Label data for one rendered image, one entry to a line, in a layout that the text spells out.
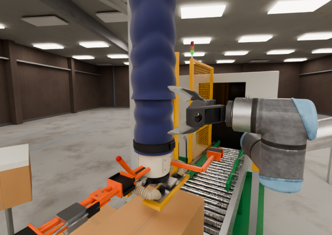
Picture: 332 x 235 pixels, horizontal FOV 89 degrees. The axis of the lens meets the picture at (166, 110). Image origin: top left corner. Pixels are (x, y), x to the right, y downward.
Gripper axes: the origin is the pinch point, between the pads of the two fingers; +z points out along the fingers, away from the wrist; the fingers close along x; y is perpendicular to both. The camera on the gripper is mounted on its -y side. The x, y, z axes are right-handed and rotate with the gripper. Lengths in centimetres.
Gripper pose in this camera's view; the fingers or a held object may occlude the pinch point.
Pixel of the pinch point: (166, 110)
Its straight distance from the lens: 54.2
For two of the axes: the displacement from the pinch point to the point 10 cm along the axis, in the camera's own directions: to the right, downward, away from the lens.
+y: 5.2, -1.0, 8.5
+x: 0.0, -9.9, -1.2
